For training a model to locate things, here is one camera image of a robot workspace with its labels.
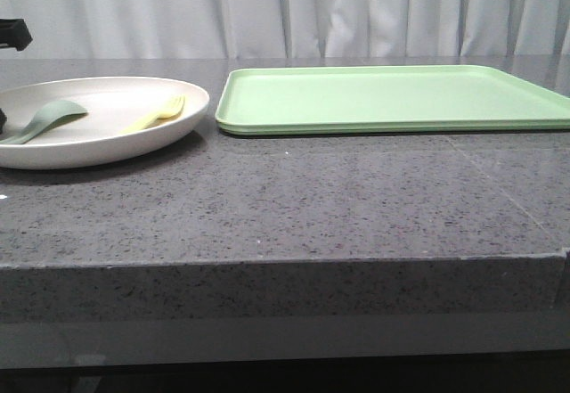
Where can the white curtain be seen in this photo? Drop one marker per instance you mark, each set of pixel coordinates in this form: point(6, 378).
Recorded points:
point(241, 29)

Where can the yellow plastic fork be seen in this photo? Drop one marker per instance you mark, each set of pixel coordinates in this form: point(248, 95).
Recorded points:
point(169, 109)

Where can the light green tray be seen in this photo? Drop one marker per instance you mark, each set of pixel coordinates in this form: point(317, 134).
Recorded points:
point(385, 99)

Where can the white round plate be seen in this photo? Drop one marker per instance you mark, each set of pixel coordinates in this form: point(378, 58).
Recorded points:
point(112, 103)

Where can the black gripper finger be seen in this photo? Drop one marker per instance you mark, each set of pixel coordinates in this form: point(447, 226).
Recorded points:
point(2, 120)
point(14, 33)

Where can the sage green spoon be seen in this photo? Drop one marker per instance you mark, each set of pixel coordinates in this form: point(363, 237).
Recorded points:
point(48, 116)

